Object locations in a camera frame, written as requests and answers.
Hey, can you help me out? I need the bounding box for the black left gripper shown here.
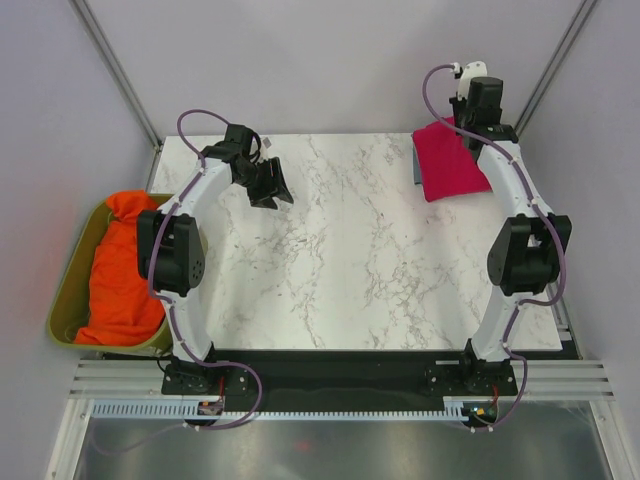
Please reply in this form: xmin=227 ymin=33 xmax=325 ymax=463
xmin=235 ymin=158 xmax=293 ymax=211

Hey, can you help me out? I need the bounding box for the red t-shirt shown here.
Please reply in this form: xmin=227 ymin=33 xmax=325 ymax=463
xmin=411 ymin=121 xmax=491 ymax=202

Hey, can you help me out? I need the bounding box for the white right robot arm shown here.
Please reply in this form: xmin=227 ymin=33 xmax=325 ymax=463
xmin=450 ymin=74 xmax=572 ymax=395

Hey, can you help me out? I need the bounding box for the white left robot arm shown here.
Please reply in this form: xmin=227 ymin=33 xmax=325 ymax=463
xmin=136 ymin=124 xmax=294 ymax=395

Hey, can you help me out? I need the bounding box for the folded blue-grey t-shirt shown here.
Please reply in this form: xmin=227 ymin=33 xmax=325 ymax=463
xmin=412 ymin=148 xmax=423 ymax=185

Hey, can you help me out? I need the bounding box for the orange t-shirt in bin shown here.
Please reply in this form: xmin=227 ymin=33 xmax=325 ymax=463
xmin=74 ymin=190 xmax=164 ymax=347

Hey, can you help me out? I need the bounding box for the olive green plastic bin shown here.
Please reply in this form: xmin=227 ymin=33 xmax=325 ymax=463
xmin=46 ymin=201 xmax=172 ymax=357

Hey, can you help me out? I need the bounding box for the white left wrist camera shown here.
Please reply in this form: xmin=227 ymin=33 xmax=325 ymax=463
xmin=259 ymin=137 xmax=271 ymax=161

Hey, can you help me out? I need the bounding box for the right aluminium frame post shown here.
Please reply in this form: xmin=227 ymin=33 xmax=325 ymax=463
xmin=515 ymin=0 xmax=600 ymax=138

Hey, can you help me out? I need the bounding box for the aluminium frame post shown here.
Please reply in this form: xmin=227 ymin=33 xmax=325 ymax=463
xmin=515 ymin=0 xmax=600 ymax=138
xmin=69 ymin=0 xmax=163 ymax=152

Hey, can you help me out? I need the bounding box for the left aluminium frame post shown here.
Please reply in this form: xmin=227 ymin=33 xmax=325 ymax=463
xmin=69 ymin=0 xmax=163 ymax=152

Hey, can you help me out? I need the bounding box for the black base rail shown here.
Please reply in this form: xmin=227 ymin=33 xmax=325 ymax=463
xmin=159 ymin=349 xmax=517 ymax=414

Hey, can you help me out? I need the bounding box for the white slotted cable duct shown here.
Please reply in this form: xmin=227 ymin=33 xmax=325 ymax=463
xmin=90 ymin=398 xmax=484 ymax=422

